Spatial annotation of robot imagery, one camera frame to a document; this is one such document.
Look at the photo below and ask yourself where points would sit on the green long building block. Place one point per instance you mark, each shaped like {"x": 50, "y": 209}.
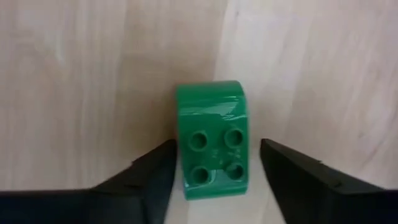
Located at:
{"x": 213, "y": 124}

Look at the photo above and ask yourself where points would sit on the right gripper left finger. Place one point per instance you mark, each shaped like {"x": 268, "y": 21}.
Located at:
{"x": 149, "y": 177}

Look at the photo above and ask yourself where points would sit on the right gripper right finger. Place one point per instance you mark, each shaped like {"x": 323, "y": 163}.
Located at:
{"x": 298, "y": 180}

